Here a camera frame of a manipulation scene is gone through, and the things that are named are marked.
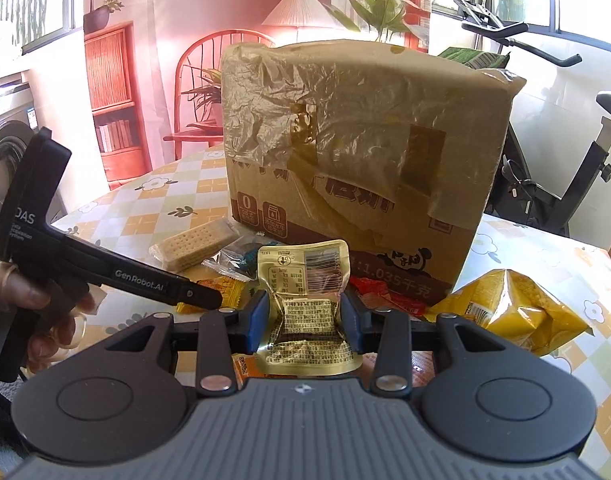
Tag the yellow snack bag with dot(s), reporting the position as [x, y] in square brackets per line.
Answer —
[515, 310]

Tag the red snack packet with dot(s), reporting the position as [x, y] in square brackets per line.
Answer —
[390, 296]

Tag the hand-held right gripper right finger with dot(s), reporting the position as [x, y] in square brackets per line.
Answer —
[353, 321]

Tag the taped brown cardboard box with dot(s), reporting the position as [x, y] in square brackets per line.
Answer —
[365, 160]

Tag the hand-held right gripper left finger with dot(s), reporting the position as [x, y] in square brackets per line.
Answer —
[258, 321]

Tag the gold foil snack packet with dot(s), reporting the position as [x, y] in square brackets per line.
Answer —
[305, 300]

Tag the person's left hand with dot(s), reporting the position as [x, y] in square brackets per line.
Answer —
[5, 285]

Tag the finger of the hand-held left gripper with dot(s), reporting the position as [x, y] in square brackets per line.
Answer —
[145, 275]

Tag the black exercise bike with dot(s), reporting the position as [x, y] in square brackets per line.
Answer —
[550, 180]

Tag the checked floral tablecloth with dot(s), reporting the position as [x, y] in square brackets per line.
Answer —
[535, 270]

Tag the front-loading washing machine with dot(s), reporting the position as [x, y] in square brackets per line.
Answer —
[20, 145]

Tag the clear dark candy packet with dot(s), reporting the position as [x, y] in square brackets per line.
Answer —
[233, 260]

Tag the clear cracker packet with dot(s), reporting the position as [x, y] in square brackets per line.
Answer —
[195, 242]

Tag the printed room wall poster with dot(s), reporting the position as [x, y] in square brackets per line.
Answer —
[150, 60]

